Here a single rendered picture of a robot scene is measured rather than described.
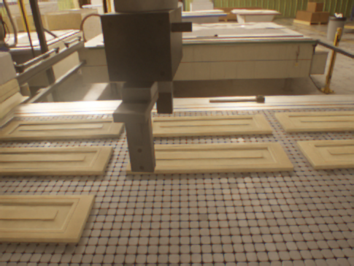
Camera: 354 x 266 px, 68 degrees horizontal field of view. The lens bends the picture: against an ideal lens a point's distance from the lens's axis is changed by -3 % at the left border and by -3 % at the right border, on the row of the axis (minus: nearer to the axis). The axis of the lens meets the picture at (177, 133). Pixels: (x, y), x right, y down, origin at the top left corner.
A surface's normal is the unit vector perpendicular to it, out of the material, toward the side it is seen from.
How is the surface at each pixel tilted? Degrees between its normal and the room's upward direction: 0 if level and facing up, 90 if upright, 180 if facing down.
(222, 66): 90
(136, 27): 90
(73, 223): 0
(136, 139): 115
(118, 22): 90
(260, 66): 90
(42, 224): 11
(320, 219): 0
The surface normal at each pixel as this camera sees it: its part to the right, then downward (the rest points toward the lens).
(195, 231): -0.04, -0.88
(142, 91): -0.11, 0.47
